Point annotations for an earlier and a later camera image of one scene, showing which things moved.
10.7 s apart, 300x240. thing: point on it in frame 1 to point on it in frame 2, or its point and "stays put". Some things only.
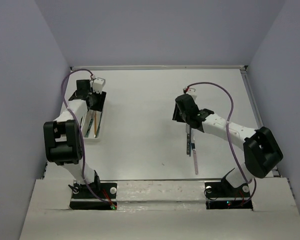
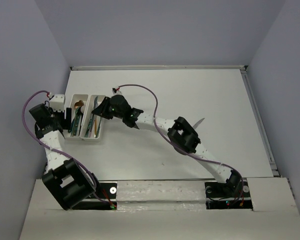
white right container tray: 92,125 stays put
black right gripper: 176,116 to 102,108
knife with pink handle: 195,161 to 91,128
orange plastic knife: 95,124 stays put
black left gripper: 101,98 to 65,123
